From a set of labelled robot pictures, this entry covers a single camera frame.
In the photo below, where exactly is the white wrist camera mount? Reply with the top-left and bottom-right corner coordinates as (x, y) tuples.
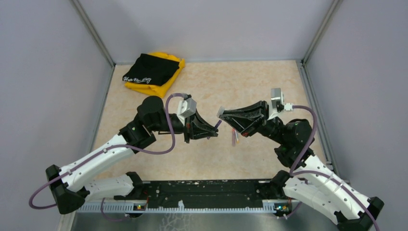
(177, 97), (197, 125)
(268, 88), (294, 120)

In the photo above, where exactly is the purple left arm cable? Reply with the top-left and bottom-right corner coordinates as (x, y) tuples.
(28, 93), (192, 222)

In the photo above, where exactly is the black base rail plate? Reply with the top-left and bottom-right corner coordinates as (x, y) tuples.
(114, 180), (293, 217)

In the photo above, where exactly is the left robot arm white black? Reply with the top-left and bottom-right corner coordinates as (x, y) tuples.
(46, 93), (218, 215)

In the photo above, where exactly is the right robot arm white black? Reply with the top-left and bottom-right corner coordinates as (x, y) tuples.
(217, 100), (384, 231)

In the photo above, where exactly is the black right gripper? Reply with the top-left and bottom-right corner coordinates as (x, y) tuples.
(219, 100), (287, 145)

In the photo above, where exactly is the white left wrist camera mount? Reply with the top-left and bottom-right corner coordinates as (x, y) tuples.
(177, 97), (197, 125)

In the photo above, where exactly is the dark purple gel pen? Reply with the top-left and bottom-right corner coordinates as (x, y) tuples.
(215, 120), (222, 130)

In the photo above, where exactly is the yellow folded cloth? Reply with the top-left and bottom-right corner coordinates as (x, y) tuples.
(124, 52), (185, 98)

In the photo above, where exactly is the mauve pen with red tip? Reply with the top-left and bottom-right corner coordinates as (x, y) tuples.
(231, 129), (236, 147)

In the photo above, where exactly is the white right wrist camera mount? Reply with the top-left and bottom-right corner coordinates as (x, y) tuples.
(268, 88), (294, 120)

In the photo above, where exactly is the black folded cloth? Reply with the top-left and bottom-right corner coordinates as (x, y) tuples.
(122, 53), (179, 86)

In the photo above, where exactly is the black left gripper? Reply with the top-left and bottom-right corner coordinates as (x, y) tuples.
(151, 108), (218, 143)

